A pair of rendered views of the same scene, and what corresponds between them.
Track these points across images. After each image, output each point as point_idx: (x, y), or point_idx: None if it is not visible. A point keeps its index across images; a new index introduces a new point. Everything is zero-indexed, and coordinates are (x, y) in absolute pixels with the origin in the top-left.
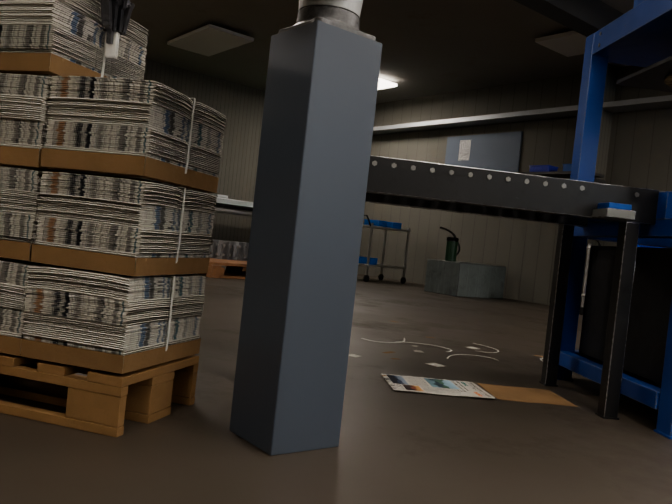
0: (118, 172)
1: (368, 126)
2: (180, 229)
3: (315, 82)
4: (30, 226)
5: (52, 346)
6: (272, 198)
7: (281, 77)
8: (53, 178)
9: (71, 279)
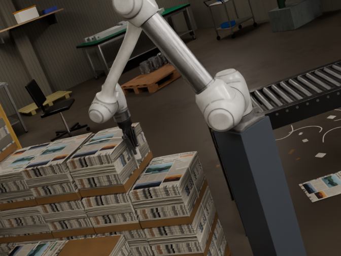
0: (179, 224)
1: (276, 155)
2: (207, 219)
3: (250, 159)
4: (149, 251)
5: None
6: (246, 202)
7: (228, 152)
8: (150, 231)
9: None
